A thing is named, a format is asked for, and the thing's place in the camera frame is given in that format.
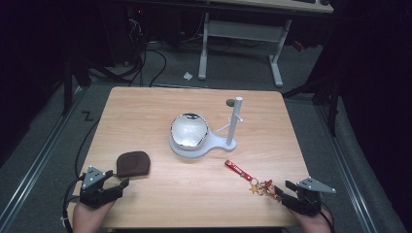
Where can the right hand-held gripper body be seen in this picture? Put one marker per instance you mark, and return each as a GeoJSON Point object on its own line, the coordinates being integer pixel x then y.
{"type": "Point", "coordinates": [306, 202]}

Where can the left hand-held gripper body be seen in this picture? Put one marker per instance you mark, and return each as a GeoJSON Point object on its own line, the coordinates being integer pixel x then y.
{"type": "Point", "coordinates": [97, 194]}

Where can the person's right hand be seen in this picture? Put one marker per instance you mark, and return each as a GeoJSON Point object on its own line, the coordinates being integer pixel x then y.
{"type": "Point", "coordinates": [315, 224]}

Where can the person's left hand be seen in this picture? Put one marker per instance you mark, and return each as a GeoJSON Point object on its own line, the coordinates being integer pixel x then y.
{"type": "Point", "coordinates": [89, 218]}

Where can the brown pouch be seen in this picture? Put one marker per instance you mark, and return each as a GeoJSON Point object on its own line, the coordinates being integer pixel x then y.
{"type": "Point", "coordinates": [133, 164]}

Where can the white bowl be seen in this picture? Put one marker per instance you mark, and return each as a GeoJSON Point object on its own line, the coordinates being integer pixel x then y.
{"type": "Point", "coordinates": [189, 131]}

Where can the white stand with pole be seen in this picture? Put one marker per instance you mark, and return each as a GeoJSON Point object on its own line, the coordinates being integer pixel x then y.
{"type": "Point", "coordinates": [233, 119]}

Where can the black metal stand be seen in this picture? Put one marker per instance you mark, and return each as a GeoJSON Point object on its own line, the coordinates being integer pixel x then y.
{"type": "Point", "coordinates": [67, 87]}
{"type": "Point", "coordinates": [333, 106]}

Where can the small dark round object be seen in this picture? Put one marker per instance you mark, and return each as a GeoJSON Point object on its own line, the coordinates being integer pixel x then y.
{"type": "Point", "coordinates": [230, 103]}

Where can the white paper scrap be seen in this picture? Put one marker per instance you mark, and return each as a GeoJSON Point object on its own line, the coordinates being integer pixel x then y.
{"type": "Point", "coordinates": [188, 76]}

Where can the white desk with metal legs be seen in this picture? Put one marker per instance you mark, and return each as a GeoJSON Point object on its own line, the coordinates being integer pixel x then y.
{"type": "Point", "coordinates": [241, 32]}

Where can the metal floor rail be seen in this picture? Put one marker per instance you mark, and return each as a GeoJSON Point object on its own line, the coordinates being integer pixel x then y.
{"type": "Point", "coordinates": [345, 168]}
{"type": "Point", "coordinates": [35, 165]}

